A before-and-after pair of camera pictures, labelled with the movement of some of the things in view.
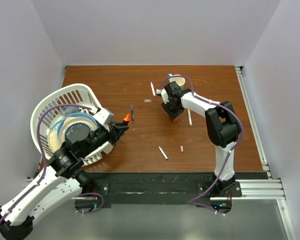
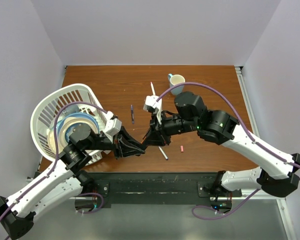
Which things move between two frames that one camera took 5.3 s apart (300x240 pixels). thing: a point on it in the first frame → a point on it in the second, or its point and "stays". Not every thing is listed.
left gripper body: x=105 y=134 → x=106 y=144
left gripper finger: x=120 y=125 → x=125 y=135
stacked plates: x=56 y=137 stays
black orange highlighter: x=127 y=118 → x=144 y=143
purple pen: x=132 y=114 stays
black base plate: x=168 y=188 stays
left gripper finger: x=120 y=131 → x=124 y=150
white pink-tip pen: x=153 y=89 stays
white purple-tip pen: x=163 y=152 stays
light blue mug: x=179 y=79 stays
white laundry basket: x=56 y=102 stays
